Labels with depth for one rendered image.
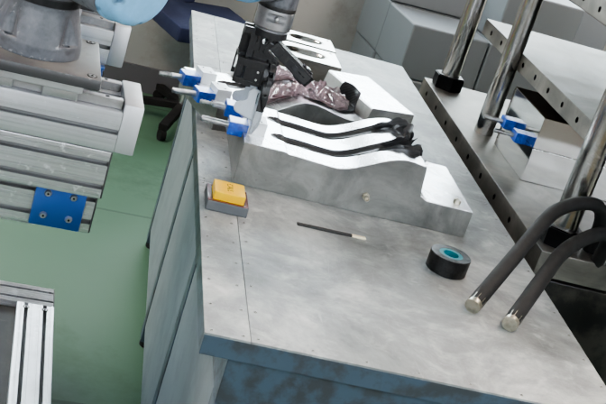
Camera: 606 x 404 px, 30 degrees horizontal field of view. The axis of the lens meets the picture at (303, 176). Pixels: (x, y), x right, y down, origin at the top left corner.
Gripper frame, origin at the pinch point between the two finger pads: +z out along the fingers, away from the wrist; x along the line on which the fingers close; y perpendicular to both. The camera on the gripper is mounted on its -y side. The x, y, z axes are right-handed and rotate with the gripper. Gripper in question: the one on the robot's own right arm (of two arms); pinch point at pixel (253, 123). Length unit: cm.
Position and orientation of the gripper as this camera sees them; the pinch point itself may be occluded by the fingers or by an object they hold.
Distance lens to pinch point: 231.0
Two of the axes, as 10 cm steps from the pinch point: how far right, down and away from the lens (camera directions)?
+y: -9.5, -2.3, -2.0
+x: 1.0, 3.7, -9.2
